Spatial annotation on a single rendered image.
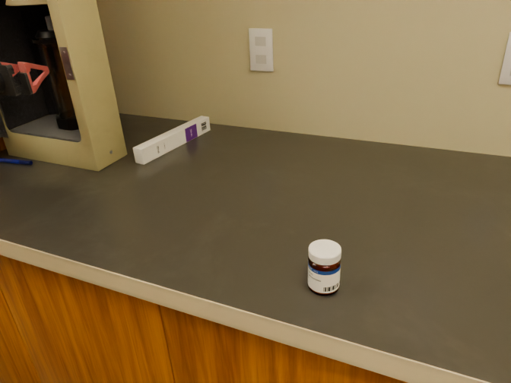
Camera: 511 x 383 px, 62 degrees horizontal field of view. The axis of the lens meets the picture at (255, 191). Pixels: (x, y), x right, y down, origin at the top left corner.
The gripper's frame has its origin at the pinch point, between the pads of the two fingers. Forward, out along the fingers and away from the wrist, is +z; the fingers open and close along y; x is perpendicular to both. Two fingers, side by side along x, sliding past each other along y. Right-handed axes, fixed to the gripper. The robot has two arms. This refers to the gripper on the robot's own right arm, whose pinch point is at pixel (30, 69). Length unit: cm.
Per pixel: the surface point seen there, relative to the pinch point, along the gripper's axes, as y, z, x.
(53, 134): 0.7, 1.3, 16.6
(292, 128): -48, 43, 26
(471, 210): -97, 11, 24
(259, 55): -39, 43, 5
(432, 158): -88, 33, 25
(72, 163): -5.3, -0.6, 23.0
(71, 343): -22, -28, 52
